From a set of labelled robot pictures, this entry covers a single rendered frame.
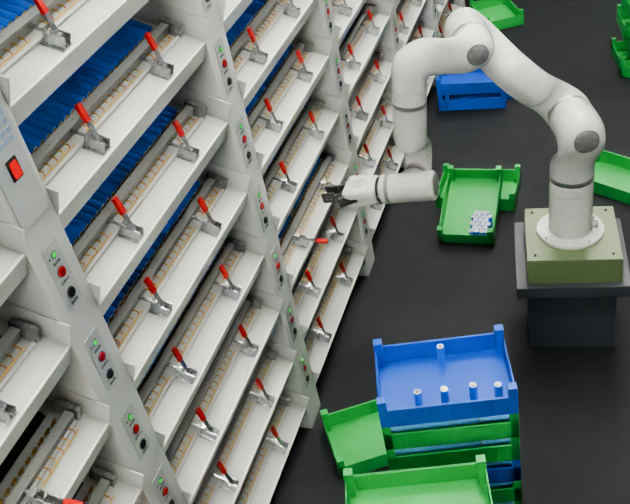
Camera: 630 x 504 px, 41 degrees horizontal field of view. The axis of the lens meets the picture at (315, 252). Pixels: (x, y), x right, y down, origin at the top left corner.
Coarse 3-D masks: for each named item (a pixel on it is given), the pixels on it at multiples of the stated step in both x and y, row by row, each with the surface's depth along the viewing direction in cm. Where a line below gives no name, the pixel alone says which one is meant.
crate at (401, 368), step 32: (384, 352) 198; (416, 352) 198; (448, 352) 198; (480, 352) 197; (384, 384) 195; (416, 384) 193; (448, 384) 191; (480, 384) 190; (512, 384) 178; (384, 416) 183; (416, 416) 183; (448, 416) 183; (480, 416) 183
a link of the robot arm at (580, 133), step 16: (560, 112) 219; (576, 112) 215; (592, 112) 215; (560, 128) 217; (576, 128) 213; (592, 128) 212; (560, 144) 218; (576, 144) 214; (592, 144) 214; (560, 160) 223; (576, 160) 220; (592, 160) 223; (560, 176) 229; (576, 176) 227; (592, 176) 230
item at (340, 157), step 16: (336, 160) 272; (336, 176) 266; (320, 192) 259; (320, 208) 254; (288, 224) 246; (304, 224) 248; (320, 224) 249; (288, 256) 237; (304, 256) 238; (288, 272) 232
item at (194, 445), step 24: (240, 312) 215; (264, 312) 220; (240, 336) 213; (264, 336) 215; (216, 360) 203; (240, 360) 208; (216, 384) 201; (240, 384) 203; (192, 408) 192; (216, 408) 196; (192, 432) 191; (216, 432) 191; (168, 456) 182; (192, 456) 186; (192, 480) 182
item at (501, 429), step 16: (512, 416) 182; (384, 432) 186; (400, 432) 187; (416, 432) 186; (432, 432) 186; (448, 432) 186; (464, 432) 186; (480, 432) 186; (496, 432) 186; (512, 432) 186; (400, 448) 190
